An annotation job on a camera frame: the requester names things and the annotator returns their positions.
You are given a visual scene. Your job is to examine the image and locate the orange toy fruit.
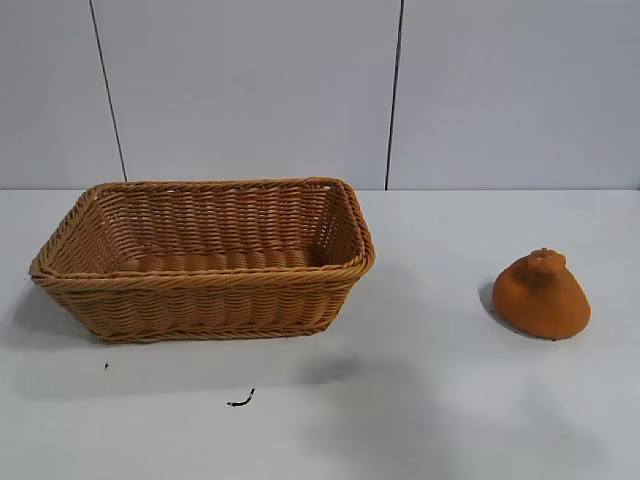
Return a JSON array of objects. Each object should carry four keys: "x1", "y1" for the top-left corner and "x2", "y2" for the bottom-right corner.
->
[{"x1": 491, "y1": 246, "x2": 594, "y2": 343}]

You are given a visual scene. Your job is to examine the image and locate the brown woven wicker basket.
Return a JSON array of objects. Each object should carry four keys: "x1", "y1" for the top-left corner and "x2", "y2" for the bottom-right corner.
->
[{"x1": 28, "y1": 174, "x2": 377, "y2": 345}]

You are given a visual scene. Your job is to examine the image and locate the small black curved scrap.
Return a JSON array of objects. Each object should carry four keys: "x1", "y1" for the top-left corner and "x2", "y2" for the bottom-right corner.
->
[{"x1": 226, "y1": 387, "x2": 257, "y2": 408}]

